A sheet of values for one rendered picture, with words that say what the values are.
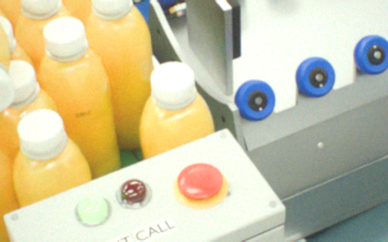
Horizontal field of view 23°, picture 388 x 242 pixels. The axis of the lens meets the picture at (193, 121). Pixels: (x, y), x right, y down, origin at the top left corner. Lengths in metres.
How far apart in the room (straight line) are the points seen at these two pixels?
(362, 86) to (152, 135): 0.31
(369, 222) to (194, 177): 1.42
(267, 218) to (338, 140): 0.37
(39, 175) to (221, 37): 0.29
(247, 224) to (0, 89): 0.24
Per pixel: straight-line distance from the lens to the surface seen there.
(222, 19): 1.00
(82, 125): 0.95
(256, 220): 0.74
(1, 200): 0.87
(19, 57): 0.94
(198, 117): 0.86
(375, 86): 1.10
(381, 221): 2.15
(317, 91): 1.04
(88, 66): 0.92
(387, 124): 1.13
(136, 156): 1.06
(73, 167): 0.84
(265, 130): 1.04
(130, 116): 1.02
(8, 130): 0.89
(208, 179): 0.75
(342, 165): 1.12
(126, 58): 0.97
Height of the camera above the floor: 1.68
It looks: 46 degrees down
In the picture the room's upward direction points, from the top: 4 degrees counter-clockwise
